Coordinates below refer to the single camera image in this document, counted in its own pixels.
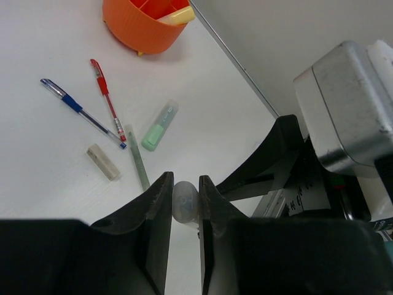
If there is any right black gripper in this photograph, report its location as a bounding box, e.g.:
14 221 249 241
214 114 393 246

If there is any grey green pen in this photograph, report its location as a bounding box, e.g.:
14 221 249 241
125 124 150 191

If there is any orange round divided container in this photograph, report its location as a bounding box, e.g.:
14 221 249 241
103 0 190 55

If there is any blue gel pen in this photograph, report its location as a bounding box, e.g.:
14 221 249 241
40 79 127 149

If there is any green highlighter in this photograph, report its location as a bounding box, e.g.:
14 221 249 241
141 100 179 151

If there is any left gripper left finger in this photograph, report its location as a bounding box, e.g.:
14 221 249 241
90 171 174 294

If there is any white eraser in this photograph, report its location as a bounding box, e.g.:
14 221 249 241
87 144 120 181

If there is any orange highlighter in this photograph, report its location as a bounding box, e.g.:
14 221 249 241
172 181 199 229

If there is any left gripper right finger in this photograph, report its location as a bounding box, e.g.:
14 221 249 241
198 175 252 294

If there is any red gel pen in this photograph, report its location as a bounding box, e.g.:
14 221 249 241
90 58 126 142

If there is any yellow highlighter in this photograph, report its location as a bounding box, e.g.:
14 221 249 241
158 6 195 26

